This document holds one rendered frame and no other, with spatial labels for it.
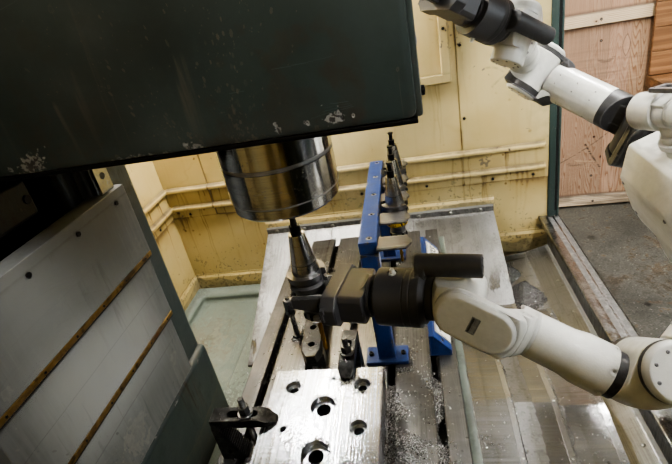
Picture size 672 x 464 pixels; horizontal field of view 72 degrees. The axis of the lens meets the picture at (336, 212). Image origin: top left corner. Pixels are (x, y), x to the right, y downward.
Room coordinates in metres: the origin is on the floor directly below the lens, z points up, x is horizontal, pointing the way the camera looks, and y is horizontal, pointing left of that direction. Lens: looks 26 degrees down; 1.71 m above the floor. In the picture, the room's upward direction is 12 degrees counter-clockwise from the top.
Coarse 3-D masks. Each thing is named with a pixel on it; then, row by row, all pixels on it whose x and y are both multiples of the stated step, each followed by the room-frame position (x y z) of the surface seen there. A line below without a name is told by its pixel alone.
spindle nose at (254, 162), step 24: (288, 144) 0.56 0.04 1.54; (312, 144) 0.57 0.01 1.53; (240, 168) 0.56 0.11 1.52; (264, 168) 0.55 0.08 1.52; (288, 168) 0.55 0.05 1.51; (312, 168) 0.57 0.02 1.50; (336, 168) 0.62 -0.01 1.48; (240, 192) 0.57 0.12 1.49; (264, 192) 0.55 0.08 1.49; (288, 192) 0.55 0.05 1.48; (312, 192) 0.56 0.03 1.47; (336, 192) 0.60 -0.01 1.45; (240, 216) 0.59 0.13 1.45; (264, 216) 0.56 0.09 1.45; (288, 216) 0.55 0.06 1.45
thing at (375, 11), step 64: (0, 0) 0.55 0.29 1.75; (64, 0) 0.54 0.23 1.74; (128, 0) 0.52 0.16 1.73; (192, 0) 0.51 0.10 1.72; (256, 0) 0.50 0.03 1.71; (320, 0) 0.48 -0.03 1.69; (384, 0) 0.47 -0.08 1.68; (0, 64) 0.56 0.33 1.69; (64, 64) 0.54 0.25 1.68; (128, 64) 0.53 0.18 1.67; (192, 64) 0.51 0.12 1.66; (256, 64) 0.50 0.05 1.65; (320, 64) 0.49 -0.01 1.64; (384, 64) 0.47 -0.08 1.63; (0, 128) 0.57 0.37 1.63; (64, 128) 0.55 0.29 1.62; (128, 128) 0.53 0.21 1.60; (192, 128) 0.52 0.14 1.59; (256, 128) 0.50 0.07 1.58; (320, 128) 0.49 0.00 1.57
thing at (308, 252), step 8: (304, 232) 0.63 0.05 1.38; (288, 240) 0.63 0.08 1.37; (296, 240) 0.62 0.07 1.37; (304, 240) 0.62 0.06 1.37; (296, 248) 0.62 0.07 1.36; (304, 248) 0.62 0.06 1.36; (296, 256) 0.62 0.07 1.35; (304, 256) 0.61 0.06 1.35; (312, 256) 0.62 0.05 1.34; (296, 264) 0.61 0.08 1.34; (304, 264) 0.61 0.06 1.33; (312, 264) 0.62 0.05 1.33; (296, 272) 0.61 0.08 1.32; (304, 272) 0.61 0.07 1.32; (312, 272) 0.61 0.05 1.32
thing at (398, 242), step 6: (378, 240) 0.84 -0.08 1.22; (384, 240) 0.84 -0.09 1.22; (390, 240) 0.83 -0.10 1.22; (396, 240) 0.83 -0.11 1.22; (402, 240) 0.82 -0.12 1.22; (408, 240) 0.82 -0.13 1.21; (378, 246) 0.82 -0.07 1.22; (384, 246) 0.81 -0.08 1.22; (390, 246) 0.81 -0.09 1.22; (396, 246) 0.80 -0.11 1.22; (402, 246) 0.80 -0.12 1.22; (408, 246) 0.80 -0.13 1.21
